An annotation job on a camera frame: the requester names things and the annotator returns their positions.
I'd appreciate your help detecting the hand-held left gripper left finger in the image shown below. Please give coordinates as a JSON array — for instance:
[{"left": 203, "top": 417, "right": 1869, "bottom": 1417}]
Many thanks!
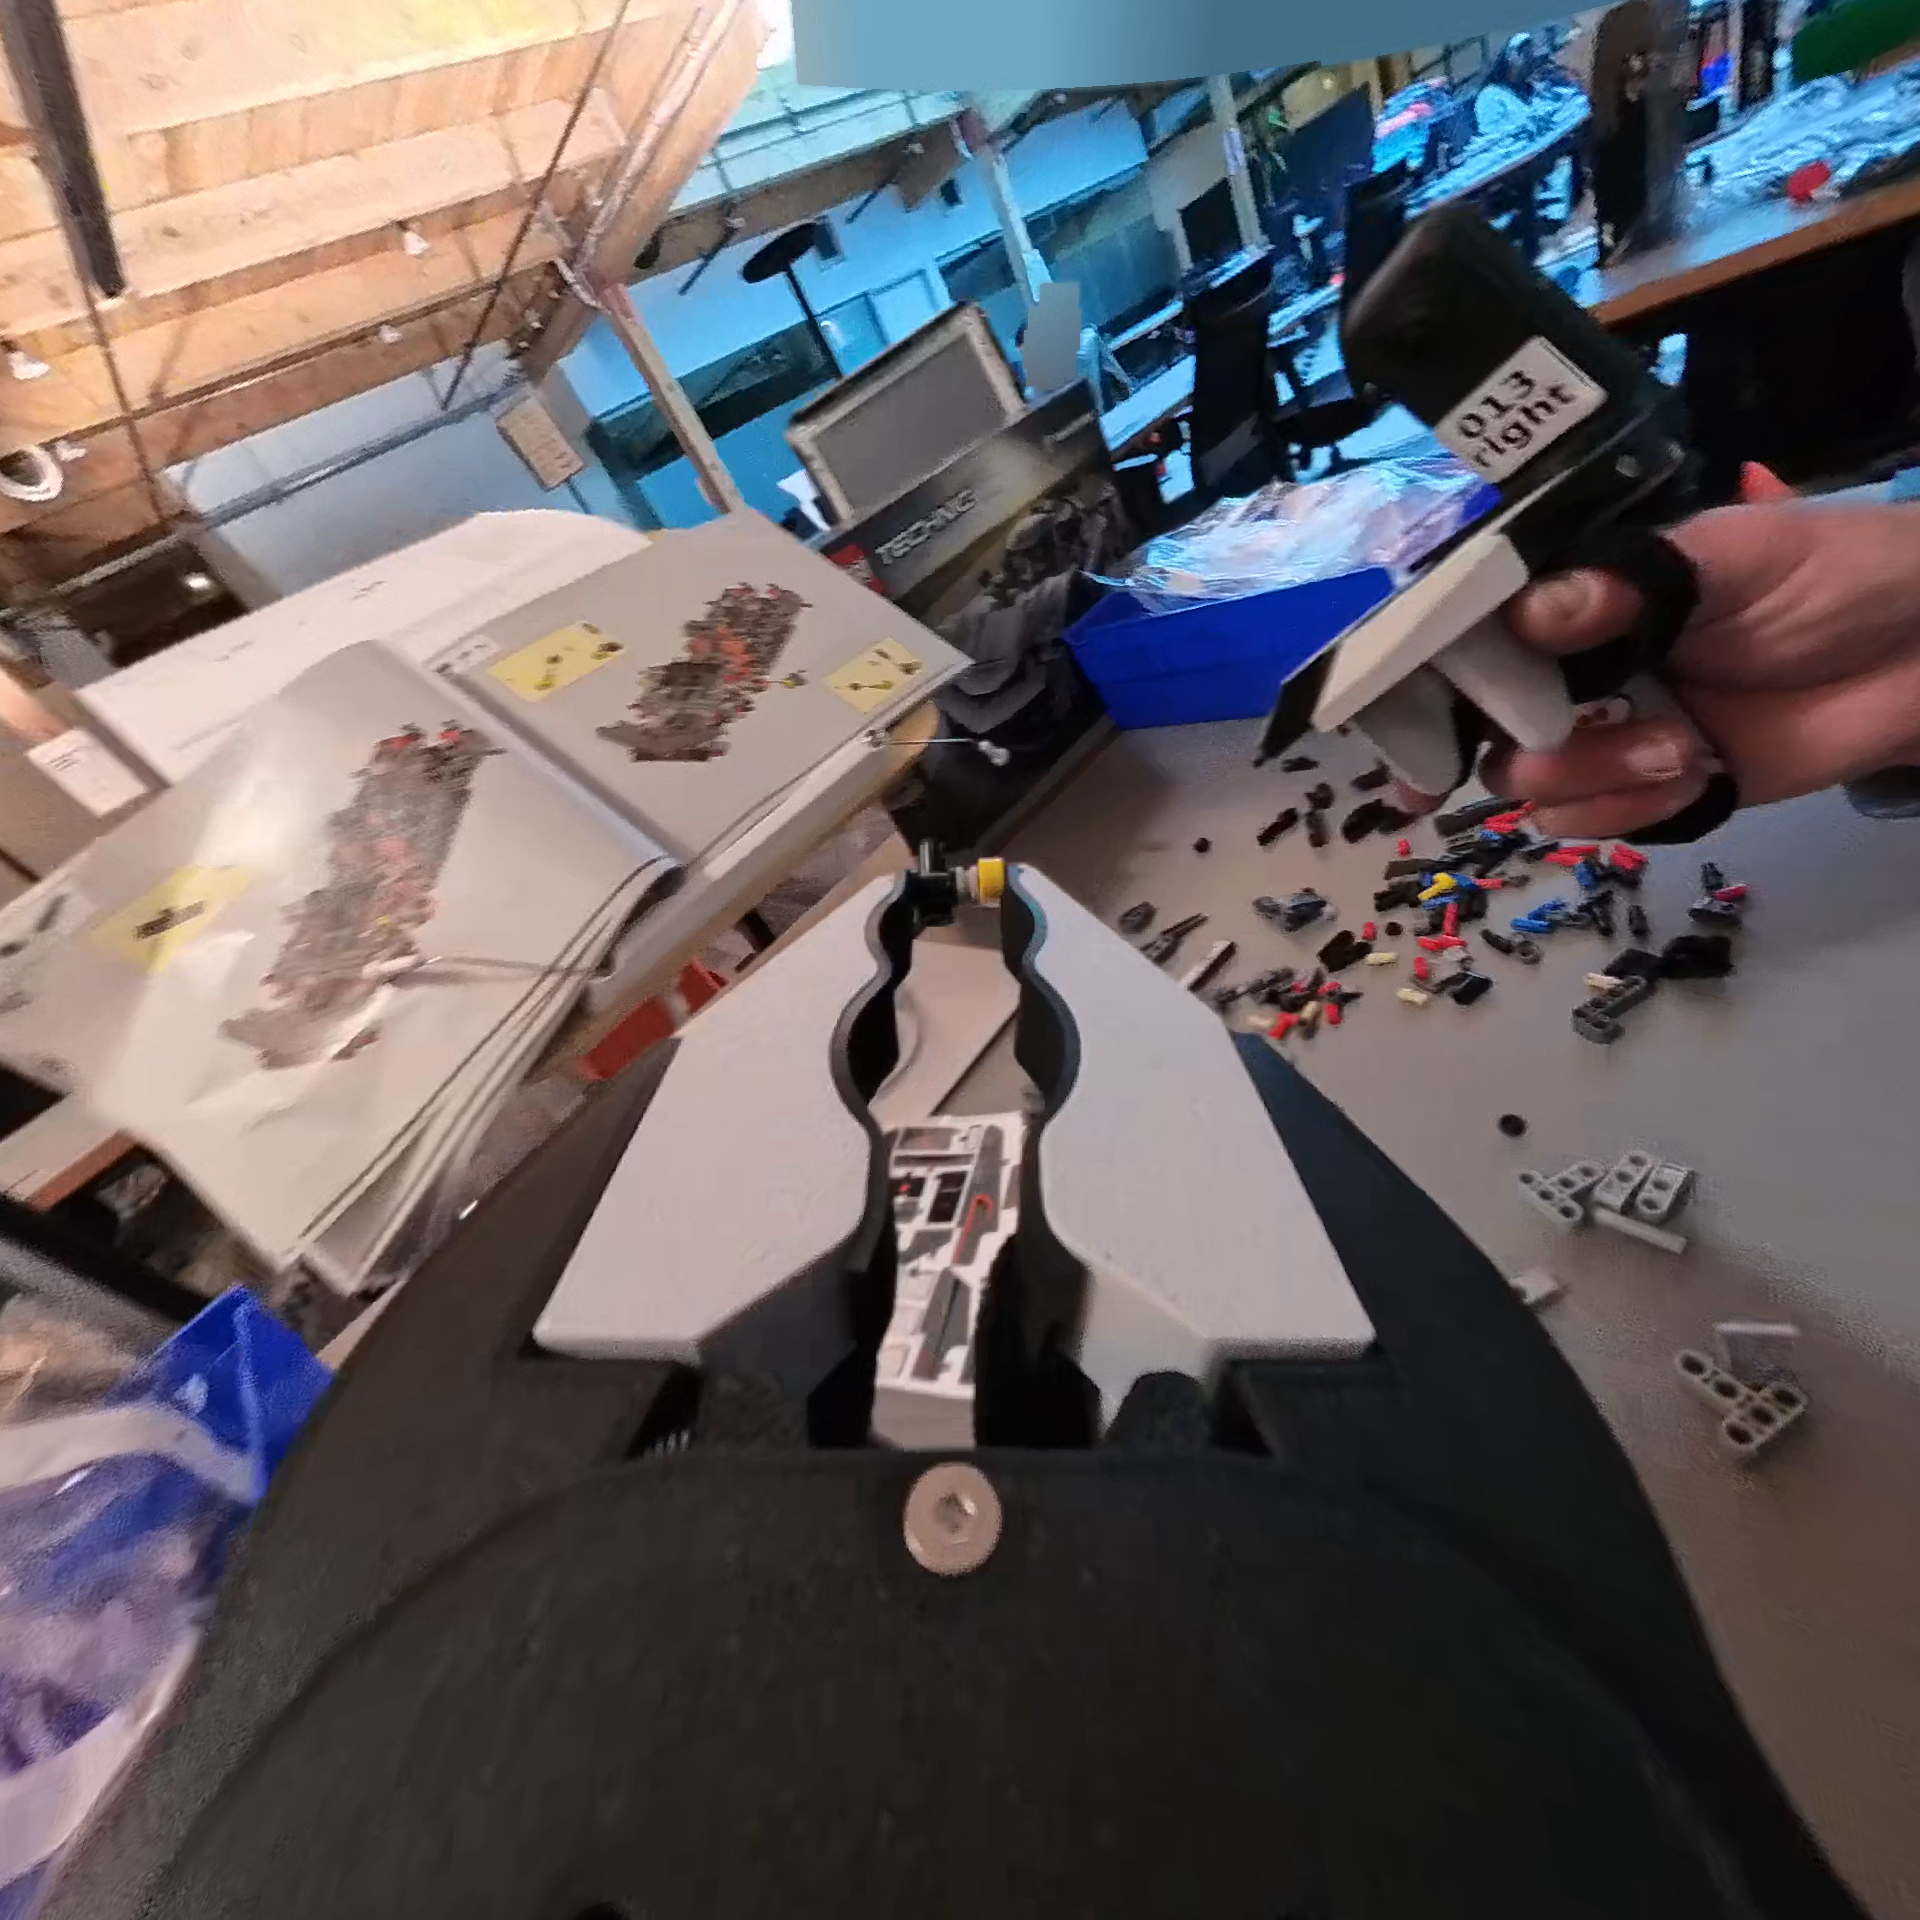
[{"left": 527, "top": 873, "right": 921, "bottom": 1369}]

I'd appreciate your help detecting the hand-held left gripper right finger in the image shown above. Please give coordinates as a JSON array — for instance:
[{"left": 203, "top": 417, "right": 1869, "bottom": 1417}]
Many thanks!
[{"left": 997, "top": 867, "right": 1380, "bottom": 1396}]

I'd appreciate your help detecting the small black yellow lego assembly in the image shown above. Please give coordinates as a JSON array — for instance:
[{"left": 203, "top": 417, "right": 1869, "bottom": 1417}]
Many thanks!
[{"left": 902, "top": 839, "right": 1009, "bottom": 920}]

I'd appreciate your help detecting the lego sticker sheet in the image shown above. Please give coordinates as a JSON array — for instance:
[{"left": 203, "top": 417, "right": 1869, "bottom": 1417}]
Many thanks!
[{"left": 871, "top": 1112, "right": 1032, "bottom": 1407}]

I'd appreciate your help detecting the black lego set box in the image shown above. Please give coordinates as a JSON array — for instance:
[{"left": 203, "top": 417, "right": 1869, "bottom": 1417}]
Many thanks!
[{"left": 816, "top": 382, "right": 1164, "bottom": 723}]

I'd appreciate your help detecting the pile of small lego pieces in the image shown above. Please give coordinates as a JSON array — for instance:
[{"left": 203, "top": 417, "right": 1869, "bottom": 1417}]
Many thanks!
[{"left": 1118, "top": 756, "right": 1748, "bottom": 1045}]

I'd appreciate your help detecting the Lego Technic box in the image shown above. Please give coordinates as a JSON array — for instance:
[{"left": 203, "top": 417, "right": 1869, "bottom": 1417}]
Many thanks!
[{"left": 784, "top": 300, "right": 1032, "bottom": 531}]

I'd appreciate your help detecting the open lego instruction booklet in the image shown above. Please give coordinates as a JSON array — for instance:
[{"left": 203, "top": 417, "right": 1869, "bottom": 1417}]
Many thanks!
[{"left": 0, "top": 507, "right": 973, "bottom": 1296}]

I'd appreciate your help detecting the person's right hand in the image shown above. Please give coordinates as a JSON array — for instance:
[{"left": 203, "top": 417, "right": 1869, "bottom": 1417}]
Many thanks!
[{"left": 1387, "top": 457, "right": 1920, "bottom": 841}]

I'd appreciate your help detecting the blue plastic bin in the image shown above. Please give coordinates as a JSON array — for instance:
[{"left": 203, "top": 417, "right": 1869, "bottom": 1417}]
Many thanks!
[{"left": 1063, "top": 480, "right": 1501, "bottom": 729}]

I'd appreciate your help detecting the clear plastic bags bundle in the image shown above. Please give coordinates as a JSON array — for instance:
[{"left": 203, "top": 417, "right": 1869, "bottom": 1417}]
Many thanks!
[{"left": 1118, "top": 457, "right": 1487, "bottom": 617}]

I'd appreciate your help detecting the red plastic object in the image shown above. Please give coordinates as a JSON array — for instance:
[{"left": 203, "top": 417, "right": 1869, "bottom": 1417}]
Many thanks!
[{"left": 575, "top": 965, "right": 732, "bottom": 1086}]

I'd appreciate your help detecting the black office chair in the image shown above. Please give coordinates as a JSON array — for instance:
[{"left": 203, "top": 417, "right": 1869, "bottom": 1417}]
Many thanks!
[{"left": 1176, "top": 247, "right": 1291, "bottom": 496}]

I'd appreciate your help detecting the black standing device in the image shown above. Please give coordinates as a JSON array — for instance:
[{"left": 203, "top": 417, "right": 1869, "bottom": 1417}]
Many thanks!
[{"left": 1587, "top": 0, "right": 1700, "bottom": 253}]

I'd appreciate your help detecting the wooden background desk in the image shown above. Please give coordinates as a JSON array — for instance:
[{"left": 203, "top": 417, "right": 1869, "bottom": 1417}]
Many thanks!
[{"left": 1591, "top": 165, "right": 1920, "bottom": 331}]

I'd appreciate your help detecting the wooden book stand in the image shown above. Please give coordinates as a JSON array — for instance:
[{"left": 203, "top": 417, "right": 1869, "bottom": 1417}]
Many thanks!
[{"left": 569, "top": 704, "right": 961, "bottom": 1081}]

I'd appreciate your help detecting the green plastic bin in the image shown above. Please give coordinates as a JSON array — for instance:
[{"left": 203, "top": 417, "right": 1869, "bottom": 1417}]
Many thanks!
[{"left": 1791, "top": 0, "right": 1920, "bottom": 85}]

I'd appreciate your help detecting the black floor lamp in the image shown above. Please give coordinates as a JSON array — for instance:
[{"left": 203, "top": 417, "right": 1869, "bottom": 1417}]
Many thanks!
[{"left": 743, "top": 223, "right": 841, "bottom": 377}]

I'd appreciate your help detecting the white wall notice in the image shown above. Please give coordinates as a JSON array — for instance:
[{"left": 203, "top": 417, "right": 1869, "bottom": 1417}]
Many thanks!
[{"left": 495, "top": 393, "right": 589, "bottom": 488}]

